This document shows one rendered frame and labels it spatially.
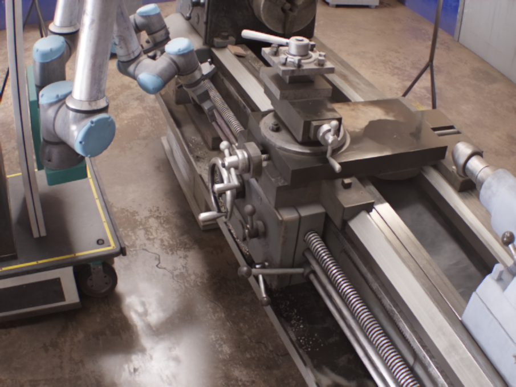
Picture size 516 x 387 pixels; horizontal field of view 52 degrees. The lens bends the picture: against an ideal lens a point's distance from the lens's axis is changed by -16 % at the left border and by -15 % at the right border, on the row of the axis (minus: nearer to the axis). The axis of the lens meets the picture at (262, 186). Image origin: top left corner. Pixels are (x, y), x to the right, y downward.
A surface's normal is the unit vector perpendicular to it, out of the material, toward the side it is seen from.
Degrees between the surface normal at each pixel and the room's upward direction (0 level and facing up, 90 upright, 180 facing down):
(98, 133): 95
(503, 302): 62
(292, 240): 90
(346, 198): 0
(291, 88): 0
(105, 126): 95
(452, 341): 36
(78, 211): 0
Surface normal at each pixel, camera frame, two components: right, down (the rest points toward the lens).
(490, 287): -0.78, -0.25
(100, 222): 0.07, -0.81
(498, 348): -0.93, 0.16
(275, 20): 0.36, 0.57
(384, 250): -0.48, -0.57
